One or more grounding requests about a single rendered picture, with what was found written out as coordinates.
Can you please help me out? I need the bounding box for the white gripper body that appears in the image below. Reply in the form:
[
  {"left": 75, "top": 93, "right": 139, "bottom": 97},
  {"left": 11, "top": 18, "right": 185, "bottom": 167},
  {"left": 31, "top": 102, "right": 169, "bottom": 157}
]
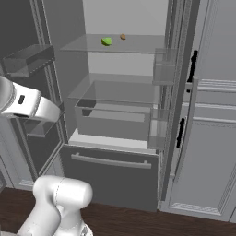
[{"left": 31, "top": 95, "right": 62, "bottom": 123}]

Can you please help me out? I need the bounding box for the clear fridge door bin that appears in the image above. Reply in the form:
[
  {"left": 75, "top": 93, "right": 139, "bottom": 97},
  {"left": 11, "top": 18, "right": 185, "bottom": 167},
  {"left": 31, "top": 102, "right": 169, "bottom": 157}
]
[
  {"left": 2, "top": 43, "right": 56, "bottom": 78},
  {"left": 25, "top": 103, "right": 65, "bottom": 138},
  {"left": 147, "top": 107, "right": 171, "bottom": 151},
  {"left": 152, "top": 47, "right": 180, "bottom": 87}
]

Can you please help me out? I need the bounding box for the clear fridge crisper drawer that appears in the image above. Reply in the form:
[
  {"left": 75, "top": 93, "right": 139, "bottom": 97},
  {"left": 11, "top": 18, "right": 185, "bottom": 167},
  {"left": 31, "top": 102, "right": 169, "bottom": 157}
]
[{"left": 74, "top": 79, "right": 154, "bottom": 142}]

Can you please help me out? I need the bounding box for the glass fridge shelf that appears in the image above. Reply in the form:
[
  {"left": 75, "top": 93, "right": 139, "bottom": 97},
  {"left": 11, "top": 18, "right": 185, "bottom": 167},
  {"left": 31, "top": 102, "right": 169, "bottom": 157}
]
[
  {"left": 67, "top": 72, "right": 161, "bottom": 106},
  {"left": 59, "top": 32, "right": 167, "bottom": 55}
]

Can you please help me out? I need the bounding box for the green lemon wedge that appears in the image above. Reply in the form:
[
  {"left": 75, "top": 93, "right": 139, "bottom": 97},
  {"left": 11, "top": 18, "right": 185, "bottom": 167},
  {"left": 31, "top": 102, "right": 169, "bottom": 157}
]
[{"left": 100, "top": 37, "right": 113, "bottom": 47}]

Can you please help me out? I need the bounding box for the grey left fridge door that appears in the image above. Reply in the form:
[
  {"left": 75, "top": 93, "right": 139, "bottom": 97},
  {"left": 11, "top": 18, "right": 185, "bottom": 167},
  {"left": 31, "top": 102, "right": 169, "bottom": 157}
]
[{"left": 0, "top": 0, "right": 67, "bottom": 189}]

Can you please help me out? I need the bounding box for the grey fridge door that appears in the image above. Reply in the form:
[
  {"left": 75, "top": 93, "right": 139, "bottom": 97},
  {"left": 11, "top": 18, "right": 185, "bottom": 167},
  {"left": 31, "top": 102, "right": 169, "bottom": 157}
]
[
  {"left": 158, "top": 0, "right": 201, "bottom": 203},
  {"left": 0, "top": 0, "right": 67, "bottom": 189}
]

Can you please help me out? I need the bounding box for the grey fridge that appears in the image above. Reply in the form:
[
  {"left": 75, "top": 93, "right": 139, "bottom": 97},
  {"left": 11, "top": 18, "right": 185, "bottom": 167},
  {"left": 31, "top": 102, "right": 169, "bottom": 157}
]
[{"left": 41, "top": 0, "right": 173, "bottom": 214}]

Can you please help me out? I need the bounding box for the grey right fridge door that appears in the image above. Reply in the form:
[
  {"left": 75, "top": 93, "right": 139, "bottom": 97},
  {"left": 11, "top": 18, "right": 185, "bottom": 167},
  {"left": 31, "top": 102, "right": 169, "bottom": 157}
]
[{"left": 158, "top": 0, "right": 201, "bottom": 203}]

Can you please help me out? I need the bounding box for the dark grey freezer drawer front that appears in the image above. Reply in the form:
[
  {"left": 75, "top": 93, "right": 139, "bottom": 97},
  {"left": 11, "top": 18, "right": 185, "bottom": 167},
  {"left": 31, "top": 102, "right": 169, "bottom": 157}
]
[{"left": 59, "top": 144, "right": 161, "bottom": 214}]

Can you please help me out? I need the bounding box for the tall grey cupboard door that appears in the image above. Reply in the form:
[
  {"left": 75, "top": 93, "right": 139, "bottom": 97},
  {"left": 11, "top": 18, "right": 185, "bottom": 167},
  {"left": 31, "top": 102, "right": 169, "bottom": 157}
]
[
  {"left": 167, "top": 104, "right": 236, "bottom": 223},
  {"left": 186, "top": 0, "right": 236, "bottom": 85}
]

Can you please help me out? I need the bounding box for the grey freezer drawer handle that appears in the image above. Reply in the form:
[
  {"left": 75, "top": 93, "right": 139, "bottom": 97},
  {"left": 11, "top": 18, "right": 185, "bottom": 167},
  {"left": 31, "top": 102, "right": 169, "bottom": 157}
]
[{"left": 70, "top": 152, "right": 153, "bottom": 171}]

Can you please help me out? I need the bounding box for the black cupboard handle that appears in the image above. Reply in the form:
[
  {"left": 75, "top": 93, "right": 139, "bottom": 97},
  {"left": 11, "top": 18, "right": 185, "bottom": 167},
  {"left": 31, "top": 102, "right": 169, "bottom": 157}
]
[
  {"left": 186, "top": 50, "right": 199, "bottom": 84},
  {"left": 176, "top": 117, "right": 186, "bottom": 149}
]

